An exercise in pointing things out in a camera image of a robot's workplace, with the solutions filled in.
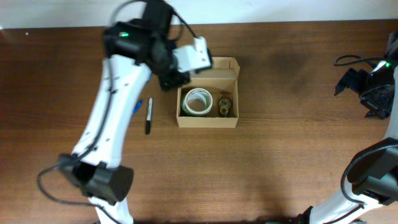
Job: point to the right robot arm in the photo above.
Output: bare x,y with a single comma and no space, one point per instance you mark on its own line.
370,179

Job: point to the cardboard box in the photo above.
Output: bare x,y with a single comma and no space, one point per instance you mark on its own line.
197,102

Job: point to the white masking tape roll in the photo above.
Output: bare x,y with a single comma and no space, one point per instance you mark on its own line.
198,102

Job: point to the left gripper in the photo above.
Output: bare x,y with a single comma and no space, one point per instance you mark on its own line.
173,81

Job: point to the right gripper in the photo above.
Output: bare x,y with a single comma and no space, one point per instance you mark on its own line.
363,86

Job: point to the green tape roll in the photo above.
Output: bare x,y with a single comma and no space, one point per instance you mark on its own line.
184,107

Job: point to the blue gel pen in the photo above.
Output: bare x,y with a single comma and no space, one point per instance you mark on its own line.
137,106

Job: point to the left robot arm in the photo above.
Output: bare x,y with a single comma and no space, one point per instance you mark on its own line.
134,51

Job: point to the black sharpie marker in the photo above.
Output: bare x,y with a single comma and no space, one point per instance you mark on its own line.
149,116

